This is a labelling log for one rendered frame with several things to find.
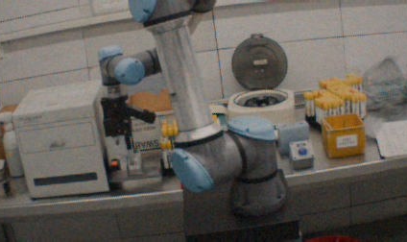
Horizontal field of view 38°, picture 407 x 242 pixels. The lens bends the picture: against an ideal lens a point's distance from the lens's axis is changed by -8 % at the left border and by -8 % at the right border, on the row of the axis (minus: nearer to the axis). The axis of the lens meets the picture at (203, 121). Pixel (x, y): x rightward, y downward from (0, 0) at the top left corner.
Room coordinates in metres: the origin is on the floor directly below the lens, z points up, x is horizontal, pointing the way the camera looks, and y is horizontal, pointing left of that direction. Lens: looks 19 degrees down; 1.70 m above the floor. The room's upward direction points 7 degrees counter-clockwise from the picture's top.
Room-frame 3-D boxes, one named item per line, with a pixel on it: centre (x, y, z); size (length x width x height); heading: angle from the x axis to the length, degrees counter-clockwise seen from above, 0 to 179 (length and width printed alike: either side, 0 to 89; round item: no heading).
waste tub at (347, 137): (1.90, -0.45, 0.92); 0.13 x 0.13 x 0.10; 87
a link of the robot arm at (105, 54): (1.84, 0.25, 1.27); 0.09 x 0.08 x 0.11; 29
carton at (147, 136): (2.24, 0.15, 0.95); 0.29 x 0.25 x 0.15; 0
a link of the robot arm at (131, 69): (1.77, 0.19, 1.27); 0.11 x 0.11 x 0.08; 29
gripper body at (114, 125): (1.85, 0.26, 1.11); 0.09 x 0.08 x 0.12; 90
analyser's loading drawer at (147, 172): (1.85, 0.25, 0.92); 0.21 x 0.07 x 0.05; 90
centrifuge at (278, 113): (2.18, -0.21, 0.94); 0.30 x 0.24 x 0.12; 171
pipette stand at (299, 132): (1.93, -0.28, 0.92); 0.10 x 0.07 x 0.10; 96
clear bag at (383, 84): (2.34, -0.74, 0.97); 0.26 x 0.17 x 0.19; 106
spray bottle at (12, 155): (2.04, 0.71, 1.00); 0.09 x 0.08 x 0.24; 0
